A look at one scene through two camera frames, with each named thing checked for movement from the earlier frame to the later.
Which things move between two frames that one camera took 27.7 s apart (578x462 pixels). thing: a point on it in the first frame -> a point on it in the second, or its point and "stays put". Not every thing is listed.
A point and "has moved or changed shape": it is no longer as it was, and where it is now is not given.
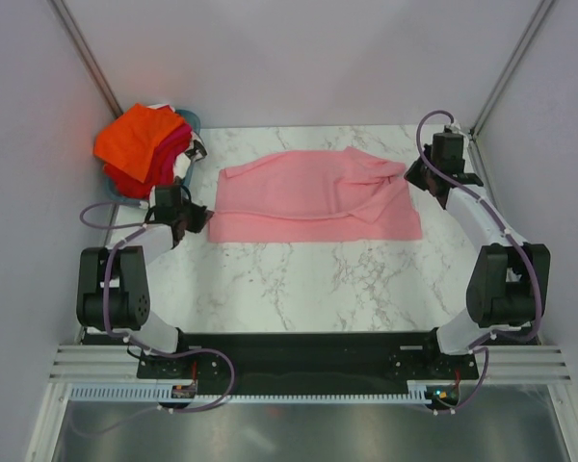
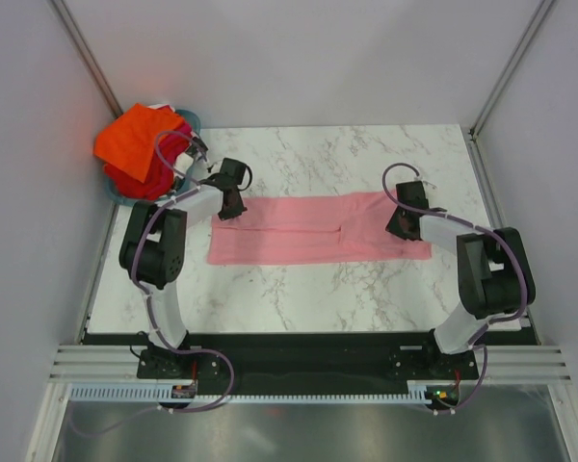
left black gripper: [201, 216] -> [237, 212]
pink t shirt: [317, 196] has moved or changed shape
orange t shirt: [129, 141] stays put
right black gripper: [413, 176] -> [394, 229]
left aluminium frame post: [88, 56] stays put
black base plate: [243, 363] stays put
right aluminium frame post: [539, 14] stays put
